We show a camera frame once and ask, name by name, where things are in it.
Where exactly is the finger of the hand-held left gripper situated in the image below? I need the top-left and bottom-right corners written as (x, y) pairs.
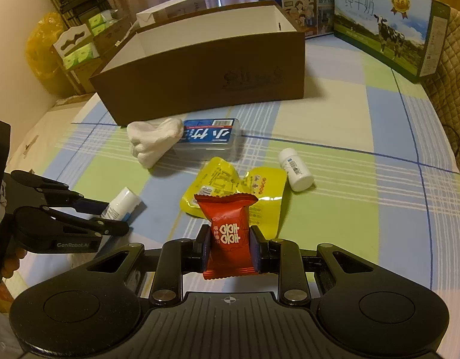
top-left (10, 169), bottom-right (111, 215)
top-left (13, 206), bottom-right (130, 238)

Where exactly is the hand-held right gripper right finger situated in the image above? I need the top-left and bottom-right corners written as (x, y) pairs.
top-left (249, 224), bottom-right (381, 306)

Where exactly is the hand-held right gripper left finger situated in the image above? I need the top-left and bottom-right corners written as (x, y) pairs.
top-left (76, 224), bottom-right (213, 306)

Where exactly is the red candy packet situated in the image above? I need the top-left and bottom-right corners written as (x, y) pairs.
top-left (193, 191), bottom-right (258, 281)

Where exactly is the white bottle with blue label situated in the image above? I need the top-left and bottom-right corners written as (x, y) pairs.
top-left (100, 187), bottom-right (143, 222)

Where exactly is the yellow snack packet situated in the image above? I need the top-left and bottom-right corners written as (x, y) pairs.
top-left (179, 156), bottom-right (243, 218)
top-left (240, 166), bottom-right (288, 241)

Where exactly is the clear box with blue label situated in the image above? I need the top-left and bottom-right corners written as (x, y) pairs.
top-left (174, 118), bottom-right (241, 162)

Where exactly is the brown cardboard box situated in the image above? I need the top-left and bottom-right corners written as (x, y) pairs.
top-left (88, 1), bottom-right (306, 127)

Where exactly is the person's left hand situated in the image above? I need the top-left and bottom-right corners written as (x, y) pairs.
top-left (0, 238), bottom-right (27, 281)

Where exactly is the beige printed bedsheet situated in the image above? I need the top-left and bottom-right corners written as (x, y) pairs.
top-left (5, 95), bottom-right (99, 180)

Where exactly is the white sock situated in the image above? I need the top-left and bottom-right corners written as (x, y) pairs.
top-left (126, 118), bottom-right (186, 169)

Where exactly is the white pill bottle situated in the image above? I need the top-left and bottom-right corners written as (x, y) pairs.
top-left (278, 147), bottom-right (315, 192)

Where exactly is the checked tablecloth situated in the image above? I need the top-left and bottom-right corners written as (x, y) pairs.
top-left (13, 34), bottom-right (460, 307)

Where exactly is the yellow plastic bag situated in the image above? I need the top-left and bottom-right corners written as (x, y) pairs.
top-left (25, 11), bottom-right (70, 81)

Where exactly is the cardboard carton of tissue packs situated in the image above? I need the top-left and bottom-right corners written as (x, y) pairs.
top-left (52, 9), bottom-right (135, 96)

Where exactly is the small white box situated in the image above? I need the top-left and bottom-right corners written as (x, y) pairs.
top-left (136, 0), bottom-right (207, 28)

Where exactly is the blue milk carton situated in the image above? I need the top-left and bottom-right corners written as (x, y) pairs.
top-left (252, 0), bottom-right (336, 40)

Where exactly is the cow print milk box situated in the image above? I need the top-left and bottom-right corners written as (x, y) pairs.
top-left (333, 0), bottom-right (451, 84)

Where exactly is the quilted chair cover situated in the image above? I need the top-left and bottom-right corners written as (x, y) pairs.
top-left (421, 7), bottom-right (460, 165)

